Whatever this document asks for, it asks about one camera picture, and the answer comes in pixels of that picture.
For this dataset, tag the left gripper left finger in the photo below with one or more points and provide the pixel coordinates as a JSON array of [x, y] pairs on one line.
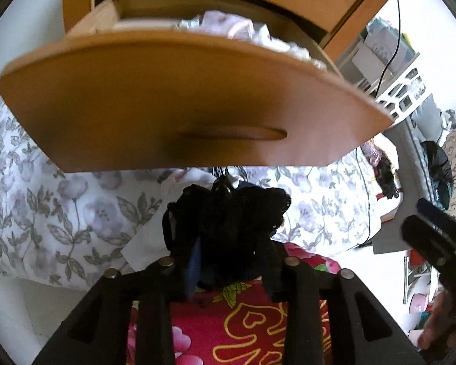
[[126, 319]]

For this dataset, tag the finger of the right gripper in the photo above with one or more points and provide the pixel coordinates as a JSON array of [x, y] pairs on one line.
[[439, 251], [433, 213]]

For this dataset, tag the black lace underwear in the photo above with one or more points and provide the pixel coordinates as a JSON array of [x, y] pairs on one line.
[[218, 236]]

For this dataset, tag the pink sock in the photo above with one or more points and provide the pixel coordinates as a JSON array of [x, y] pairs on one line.
[[231, 26]]

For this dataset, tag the person right hand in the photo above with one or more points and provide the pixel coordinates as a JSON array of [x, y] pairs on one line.
[[439, 322]]

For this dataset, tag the dark clothes on sofa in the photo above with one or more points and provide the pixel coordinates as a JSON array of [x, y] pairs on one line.
[[440, 171]]

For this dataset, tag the colourful clutter pile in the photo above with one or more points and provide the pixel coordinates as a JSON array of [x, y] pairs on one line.
[[382, 169]]

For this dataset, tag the grey sofa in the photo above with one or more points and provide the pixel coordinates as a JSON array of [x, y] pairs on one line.
[[424, 168]]

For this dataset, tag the white lattice shelf rack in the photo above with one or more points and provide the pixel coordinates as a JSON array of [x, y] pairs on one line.
[[382, 64]]

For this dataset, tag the grey floral bedsheet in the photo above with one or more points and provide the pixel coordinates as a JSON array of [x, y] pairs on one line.
[[67, 229]]

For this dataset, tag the red floral blanket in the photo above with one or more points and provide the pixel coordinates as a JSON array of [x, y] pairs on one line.
[[237, 325]]

